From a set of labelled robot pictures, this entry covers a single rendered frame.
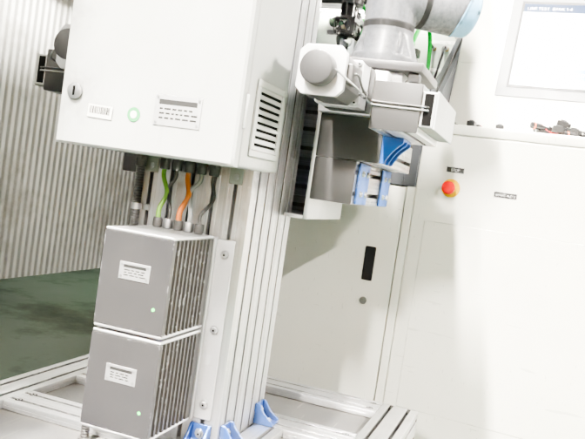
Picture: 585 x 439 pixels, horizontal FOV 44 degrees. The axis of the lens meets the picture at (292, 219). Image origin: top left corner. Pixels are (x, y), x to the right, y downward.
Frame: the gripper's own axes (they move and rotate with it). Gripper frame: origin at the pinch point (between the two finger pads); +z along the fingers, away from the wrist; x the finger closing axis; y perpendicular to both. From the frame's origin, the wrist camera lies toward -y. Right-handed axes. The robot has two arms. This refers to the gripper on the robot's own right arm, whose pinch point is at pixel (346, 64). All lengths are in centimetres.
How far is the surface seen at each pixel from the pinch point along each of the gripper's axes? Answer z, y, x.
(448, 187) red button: 36, 26, 45
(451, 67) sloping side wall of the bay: -1.9, -3.4, 34.1
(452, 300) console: 68, 22, 51
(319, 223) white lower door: 52, 22, 7
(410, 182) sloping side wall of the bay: 36, 22, 34
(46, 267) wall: 113, -112, -214
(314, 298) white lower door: 75, 22, 10
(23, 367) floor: 117, 37, -86
